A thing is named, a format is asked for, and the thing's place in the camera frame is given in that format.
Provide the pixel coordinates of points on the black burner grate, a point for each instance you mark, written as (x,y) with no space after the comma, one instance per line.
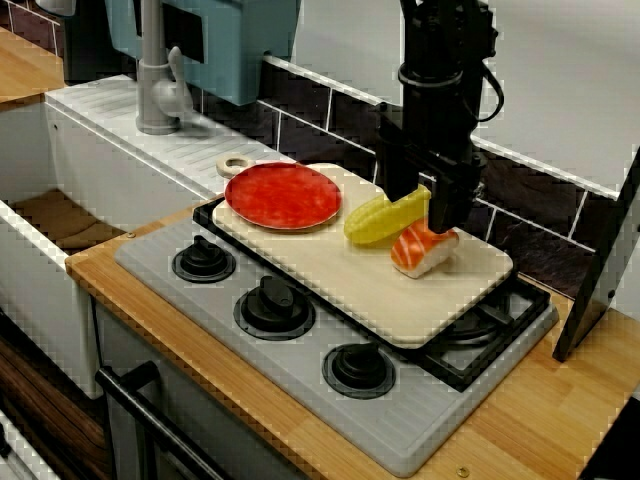
(450,370)

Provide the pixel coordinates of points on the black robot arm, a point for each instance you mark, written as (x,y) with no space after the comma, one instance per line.
(440,40)

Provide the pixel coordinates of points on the large black stove knob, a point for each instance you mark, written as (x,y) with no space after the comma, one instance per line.
(275,307)

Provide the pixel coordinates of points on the yellow toy corn cob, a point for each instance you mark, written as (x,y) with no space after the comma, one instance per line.
(370,225)

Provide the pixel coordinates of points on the black slanted stand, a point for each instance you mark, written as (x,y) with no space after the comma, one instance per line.
(600,275)

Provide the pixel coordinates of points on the white toy sink basin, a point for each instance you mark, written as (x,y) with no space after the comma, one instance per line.
(125,175)

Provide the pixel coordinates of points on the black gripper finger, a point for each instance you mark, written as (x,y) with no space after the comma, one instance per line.
(397,175)
(452,200)

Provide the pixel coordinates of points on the red round plate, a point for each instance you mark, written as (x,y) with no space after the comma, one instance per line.
(280,195)

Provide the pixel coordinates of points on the wooden kitchen countertop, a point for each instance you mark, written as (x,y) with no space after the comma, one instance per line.
(550,425)

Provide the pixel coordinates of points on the light wooden table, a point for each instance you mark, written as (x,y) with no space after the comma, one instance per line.
(25,70)

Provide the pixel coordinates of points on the dark tile backsplash panel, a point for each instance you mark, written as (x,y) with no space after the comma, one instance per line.
(540,235)

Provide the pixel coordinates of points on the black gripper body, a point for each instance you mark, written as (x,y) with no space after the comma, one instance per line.
(435,125)

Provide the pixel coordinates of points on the small black stove knob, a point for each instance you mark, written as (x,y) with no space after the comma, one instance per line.
(203,260)

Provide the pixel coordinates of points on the light wooden cutting board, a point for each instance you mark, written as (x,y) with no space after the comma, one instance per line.
(350,285)

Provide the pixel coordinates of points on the teal box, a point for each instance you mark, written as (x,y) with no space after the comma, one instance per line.
(235,50)

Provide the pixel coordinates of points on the grey toy faucet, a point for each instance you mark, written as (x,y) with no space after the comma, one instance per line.
(150,75)

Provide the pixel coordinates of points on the toy salmon nigiri sushi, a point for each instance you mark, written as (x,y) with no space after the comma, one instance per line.
(415,250)

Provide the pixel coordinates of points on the grey toy stove top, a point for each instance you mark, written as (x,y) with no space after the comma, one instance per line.
(425,430)

